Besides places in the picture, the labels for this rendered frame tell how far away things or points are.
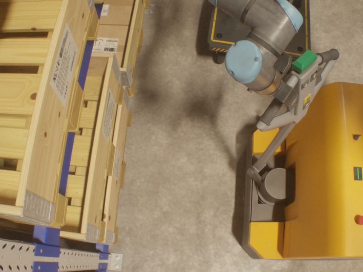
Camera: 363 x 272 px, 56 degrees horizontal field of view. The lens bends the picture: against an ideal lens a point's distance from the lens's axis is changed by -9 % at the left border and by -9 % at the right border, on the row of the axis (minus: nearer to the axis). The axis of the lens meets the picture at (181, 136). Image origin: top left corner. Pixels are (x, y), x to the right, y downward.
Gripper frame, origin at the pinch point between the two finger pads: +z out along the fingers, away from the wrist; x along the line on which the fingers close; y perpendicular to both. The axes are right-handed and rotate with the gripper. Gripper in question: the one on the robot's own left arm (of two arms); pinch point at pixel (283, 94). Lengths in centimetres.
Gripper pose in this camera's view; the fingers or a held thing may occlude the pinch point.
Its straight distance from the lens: 113.3
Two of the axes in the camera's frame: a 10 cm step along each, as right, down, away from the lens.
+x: 6.5, 5.8, -5.0
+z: 5.3, 1.3, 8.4
